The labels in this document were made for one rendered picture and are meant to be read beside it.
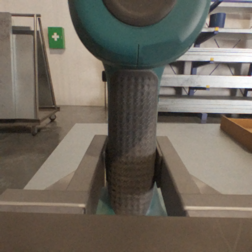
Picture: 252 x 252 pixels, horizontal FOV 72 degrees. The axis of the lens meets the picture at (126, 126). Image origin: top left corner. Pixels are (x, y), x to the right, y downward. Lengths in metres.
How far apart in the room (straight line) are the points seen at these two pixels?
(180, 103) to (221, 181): 3.36
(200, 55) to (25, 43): 3.05
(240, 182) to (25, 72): 2.64
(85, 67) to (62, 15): 1.26
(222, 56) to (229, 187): 3.82
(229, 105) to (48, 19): 4.50
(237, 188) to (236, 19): 5.10
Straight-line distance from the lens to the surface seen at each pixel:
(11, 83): 2.79
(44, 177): 0.48
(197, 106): 3.88
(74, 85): 4.90
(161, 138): 0.15
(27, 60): 2.80
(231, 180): 0.52
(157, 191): 0.17
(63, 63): 4.97
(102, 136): 0.15
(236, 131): 0.82
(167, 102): 3.74
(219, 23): 4.32
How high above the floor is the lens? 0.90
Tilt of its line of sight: 17 degrees down
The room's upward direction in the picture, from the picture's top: 1 degrees clockwise
